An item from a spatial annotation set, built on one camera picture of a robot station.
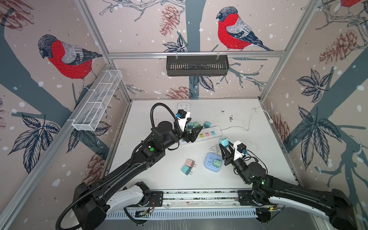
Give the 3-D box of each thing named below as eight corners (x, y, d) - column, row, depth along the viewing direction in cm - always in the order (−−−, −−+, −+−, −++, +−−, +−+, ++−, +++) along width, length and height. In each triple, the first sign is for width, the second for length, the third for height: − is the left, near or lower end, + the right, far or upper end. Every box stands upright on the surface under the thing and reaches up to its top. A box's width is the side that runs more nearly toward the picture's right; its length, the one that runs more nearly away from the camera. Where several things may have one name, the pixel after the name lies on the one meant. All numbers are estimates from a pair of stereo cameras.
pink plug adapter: (184, 165, 88) (184, 163, 86) (186, 159, 90) (186, 157, 88) (194, 169, 86) (194, 167, 84) (196, 163, 88) (197, 161, 86)
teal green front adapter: (180, 170, 85) (180, 169, 83) (184, 164, 88) (184, 163, 86) (189, 177, 83) (189, 176, 81) (193, 170, 85) (193, 169, 83)
